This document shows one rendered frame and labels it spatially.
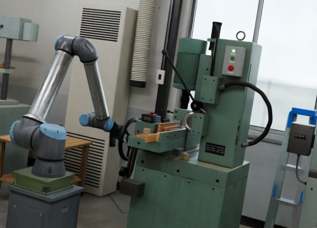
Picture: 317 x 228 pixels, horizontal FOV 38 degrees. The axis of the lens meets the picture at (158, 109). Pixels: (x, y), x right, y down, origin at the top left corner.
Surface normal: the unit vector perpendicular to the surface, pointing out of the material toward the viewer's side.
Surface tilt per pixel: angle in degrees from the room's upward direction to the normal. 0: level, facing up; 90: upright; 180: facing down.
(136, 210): 90
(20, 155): 90
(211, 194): 90
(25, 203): 90
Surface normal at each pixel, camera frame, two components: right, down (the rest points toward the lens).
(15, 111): 0.90, 0.17
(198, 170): -0.46, 0.03
